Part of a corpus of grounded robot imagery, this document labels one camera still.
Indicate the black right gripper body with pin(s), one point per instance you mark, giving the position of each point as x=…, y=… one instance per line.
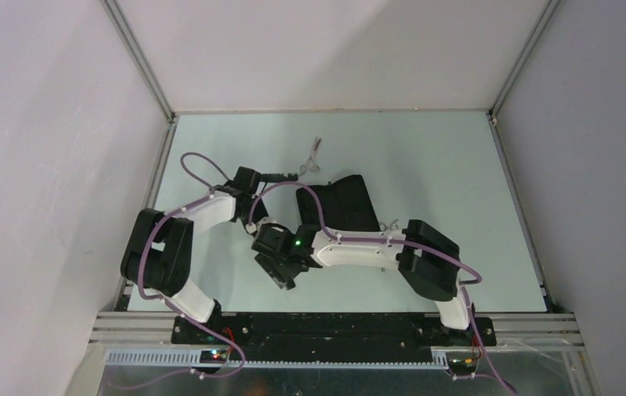
x=278, y=268

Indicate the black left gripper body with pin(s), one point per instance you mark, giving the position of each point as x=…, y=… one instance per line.
x=256, y=210

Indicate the black zippered tool case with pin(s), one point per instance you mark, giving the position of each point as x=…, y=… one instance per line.
x=346, y=205

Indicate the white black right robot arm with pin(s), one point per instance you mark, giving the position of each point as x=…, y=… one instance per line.
x=426, y=259

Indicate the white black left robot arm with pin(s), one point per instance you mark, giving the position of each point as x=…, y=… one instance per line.
x=159, y=251

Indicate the silver thinning scissors far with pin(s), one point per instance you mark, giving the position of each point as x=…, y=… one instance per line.
x=310, y=164

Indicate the black handled styling comb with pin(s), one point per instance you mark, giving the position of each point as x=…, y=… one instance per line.
x=279, y=177

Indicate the aluminium front frame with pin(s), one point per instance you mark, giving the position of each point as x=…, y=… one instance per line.
x=166, y=340

